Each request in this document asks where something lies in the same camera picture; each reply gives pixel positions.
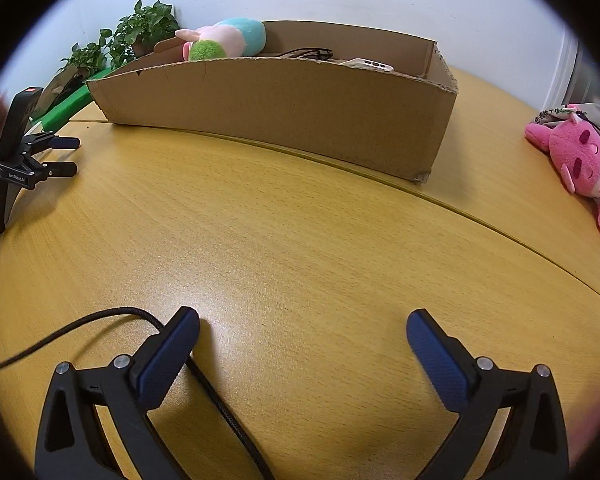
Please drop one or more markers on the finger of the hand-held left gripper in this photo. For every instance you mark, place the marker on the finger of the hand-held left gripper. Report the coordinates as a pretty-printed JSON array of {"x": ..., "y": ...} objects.
[
  {"x": 60, "y": 170},
  {"x": 62, "y": 142}
]

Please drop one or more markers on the large green potted plant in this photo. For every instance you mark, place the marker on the large green potted plant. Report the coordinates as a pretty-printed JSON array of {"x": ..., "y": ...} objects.
[{"x": 145, "y": 25}]

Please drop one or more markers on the brown paper bag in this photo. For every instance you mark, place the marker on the brown paper bag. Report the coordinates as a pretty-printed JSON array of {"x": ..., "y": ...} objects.
[{"x": 55, "y": 87}]

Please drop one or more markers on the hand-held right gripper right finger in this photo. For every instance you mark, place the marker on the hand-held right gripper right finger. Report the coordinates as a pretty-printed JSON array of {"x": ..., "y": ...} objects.
[{"x": 437, "y": 355}]

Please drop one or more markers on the white door frame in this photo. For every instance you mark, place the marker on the white door frame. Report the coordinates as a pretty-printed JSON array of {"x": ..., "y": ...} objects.
[{"x": 567, "y": 75}]

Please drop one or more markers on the black sunglasses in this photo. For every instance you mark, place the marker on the black sunglasses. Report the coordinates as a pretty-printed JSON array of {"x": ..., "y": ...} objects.
[{"x": 310, "y": 53}]

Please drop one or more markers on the small green potted plant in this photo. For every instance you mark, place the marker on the small green potted plant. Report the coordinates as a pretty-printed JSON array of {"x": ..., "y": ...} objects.
[{"x": 85, "y": 57}]

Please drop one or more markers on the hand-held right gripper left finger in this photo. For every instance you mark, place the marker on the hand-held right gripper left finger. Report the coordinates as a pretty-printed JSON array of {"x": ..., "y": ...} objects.
[{"x": 170, "y": 355}]

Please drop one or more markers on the brown cardboard box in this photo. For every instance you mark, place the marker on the brown cardboard box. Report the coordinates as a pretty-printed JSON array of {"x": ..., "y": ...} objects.
[{"x": 280, "y": 110}]

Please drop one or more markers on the teal and pink plush toy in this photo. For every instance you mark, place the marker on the teal and pink plush toy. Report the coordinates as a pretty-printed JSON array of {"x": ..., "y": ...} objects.
[{"x": 240, "y": 35}]

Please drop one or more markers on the white phone case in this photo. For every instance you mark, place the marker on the white phone case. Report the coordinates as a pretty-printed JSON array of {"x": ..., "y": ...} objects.
[{"x": 370, "y": 64}]

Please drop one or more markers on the green board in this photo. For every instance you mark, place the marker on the green board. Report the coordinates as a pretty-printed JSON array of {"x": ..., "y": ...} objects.
[{"x": 65, "y": 107}]

